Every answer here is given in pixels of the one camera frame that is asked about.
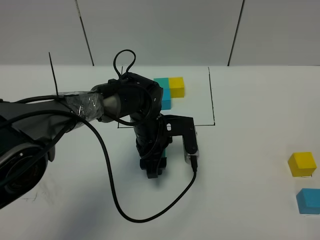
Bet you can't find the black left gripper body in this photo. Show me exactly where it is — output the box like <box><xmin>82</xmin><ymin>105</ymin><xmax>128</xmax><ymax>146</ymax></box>
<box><xmin>133</xmin><ymin>113</ymin><xmax>173</xmax><ymax>160</ymax></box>

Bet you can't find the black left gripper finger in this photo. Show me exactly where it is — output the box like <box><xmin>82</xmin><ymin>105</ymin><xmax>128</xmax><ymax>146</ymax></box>
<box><xmin>139</xmin><ymin>157</ymin><xmax>167</xmax><ymax>179</ymax></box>

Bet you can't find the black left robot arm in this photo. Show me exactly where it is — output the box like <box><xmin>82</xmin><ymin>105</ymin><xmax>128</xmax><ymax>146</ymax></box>
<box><xmin>0</xmin><ymin>72</ymin><xmax>172</xmax><ymax>207</ymax></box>

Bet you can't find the blue template block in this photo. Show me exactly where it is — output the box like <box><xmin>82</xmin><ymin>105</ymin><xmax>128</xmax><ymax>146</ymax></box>
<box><xmin>161</xmin><ymin>88</ymin><xmax>172</xmax><ymax>110</ymax></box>

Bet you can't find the green template block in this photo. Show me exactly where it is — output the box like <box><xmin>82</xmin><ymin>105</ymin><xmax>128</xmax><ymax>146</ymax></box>
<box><xmin>153</xmin><ymin>77</ymin><xmax>170</xmax><ymax>89</ymax></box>

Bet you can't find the yellow template block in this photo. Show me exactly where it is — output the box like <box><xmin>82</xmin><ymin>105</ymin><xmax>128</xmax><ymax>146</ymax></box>
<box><xmin>168</xmin><ymin>77</ymin><xmax>185</xmax><ymax>98</ymax></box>

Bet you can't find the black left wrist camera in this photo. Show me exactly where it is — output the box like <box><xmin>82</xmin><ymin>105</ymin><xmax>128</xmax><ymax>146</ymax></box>
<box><xmin>163</xmin><ymin>115</ymin><xmax>199</xmax><ymax>169</ymax></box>

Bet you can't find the black left camera cable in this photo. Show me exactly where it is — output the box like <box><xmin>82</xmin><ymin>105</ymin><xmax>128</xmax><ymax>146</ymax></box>
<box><xmin>0</xmin><ymin>49</ymin><xmax>199</xmax><ymax>222</ymax></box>

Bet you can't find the black cable tie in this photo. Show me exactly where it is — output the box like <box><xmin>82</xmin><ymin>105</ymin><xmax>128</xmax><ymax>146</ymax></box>
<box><xmin>48</xmin><ymin>52</ymin><xmax>59</xmax><ymax>97</ymax></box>

